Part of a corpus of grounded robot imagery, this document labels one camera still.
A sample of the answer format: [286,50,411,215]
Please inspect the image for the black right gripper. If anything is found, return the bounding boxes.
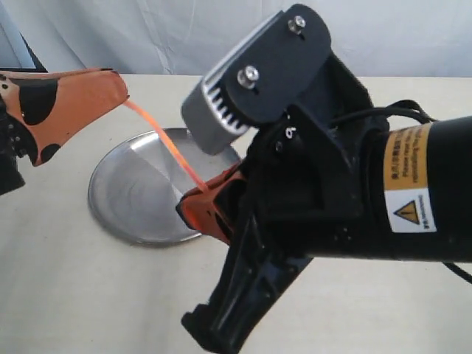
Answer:
[176,55,372,353]

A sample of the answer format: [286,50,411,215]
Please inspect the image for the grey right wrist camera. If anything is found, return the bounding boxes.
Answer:
[181,4,331,155]

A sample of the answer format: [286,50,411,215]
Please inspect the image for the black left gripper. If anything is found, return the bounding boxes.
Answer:
[1,67,129,195]

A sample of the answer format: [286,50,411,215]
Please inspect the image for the white backdrop cloth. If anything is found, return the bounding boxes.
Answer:
[1,1,471,77]

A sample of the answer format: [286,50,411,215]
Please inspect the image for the dark frame at backdrop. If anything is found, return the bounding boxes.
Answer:
[1,28,47,73]

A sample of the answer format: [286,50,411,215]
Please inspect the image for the thin orange straw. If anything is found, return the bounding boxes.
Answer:
[123,100,209,192]

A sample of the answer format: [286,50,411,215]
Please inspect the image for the round stainless steel plate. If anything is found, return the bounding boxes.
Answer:
[87,127,243,247]

